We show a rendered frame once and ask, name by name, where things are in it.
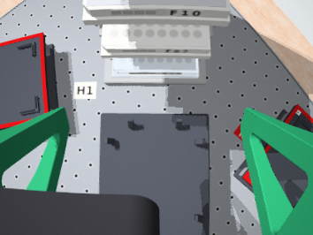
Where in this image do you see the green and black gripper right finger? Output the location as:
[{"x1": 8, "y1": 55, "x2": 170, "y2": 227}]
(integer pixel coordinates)
[{"x1": 240, "y1": 108, "x2": 313, "y2": 235}]

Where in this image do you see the red-framed dark grey rectangular nest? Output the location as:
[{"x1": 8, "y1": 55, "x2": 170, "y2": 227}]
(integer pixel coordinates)
[{"x1": 0, "y1": 33, "x2": 58, "y2": 130}]

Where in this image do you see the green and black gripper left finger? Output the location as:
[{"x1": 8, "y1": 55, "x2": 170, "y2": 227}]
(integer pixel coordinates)
[{"x1": 0, "y1": 107, "x2": 70, "y2": 192}]

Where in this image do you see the grey perforated base plate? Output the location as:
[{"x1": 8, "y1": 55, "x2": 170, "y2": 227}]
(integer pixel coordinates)
[{"x1": 0, "y1": 0, "x2": 313, "y2": 235}]

